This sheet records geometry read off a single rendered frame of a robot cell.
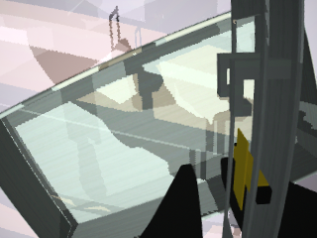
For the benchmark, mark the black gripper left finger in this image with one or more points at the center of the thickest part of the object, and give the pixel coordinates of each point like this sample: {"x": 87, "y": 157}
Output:
{"x": 178, "y": 216}

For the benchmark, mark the grey rectangular tray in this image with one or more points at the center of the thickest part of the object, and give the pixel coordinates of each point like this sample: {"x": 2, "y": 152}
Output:
{"x": 93, "y": 156}

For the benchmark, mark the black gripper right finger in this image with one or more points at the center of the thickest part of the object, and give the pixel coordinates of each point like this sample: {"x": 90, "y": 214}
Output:
{"x": 299, "y": 219}

